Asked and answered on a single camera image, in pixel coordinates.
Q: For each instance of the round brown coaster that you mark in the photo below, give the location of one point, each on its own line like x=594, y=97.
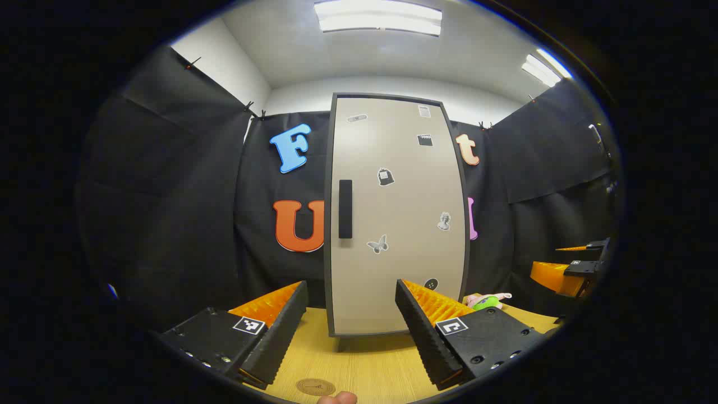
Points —
x=315, y=387

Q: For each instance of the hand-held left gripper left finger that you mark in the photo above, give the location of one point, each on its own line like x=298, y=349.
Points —
x=280, y=336

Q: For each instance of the black backdrop cloth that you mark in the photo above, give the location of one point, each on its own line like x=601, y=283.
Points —
x=179, y=196

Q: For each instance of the beige cabinet door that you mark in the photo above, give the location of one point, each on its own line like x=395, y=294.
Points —
x=404, y=269

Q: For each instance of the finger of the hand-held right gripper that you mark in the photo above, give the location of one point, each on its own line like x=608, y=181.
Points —
x=552, y=276
x=597, y=247

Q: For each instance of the green pink plush toy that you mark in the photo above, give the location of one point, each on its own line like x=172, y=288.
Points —
x=487, y=302

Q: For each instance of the ceiling light panel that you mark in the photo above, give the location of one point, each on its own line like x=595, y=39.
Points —
x=543, y=68
x=378, y=18

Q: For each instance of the dark grey cabinet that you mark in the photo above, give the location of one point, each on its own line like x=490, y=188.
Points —
x=327, y=224

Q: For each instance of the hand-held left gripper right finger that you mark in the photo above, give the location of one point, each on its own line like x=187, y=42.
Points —
x=426, y=336

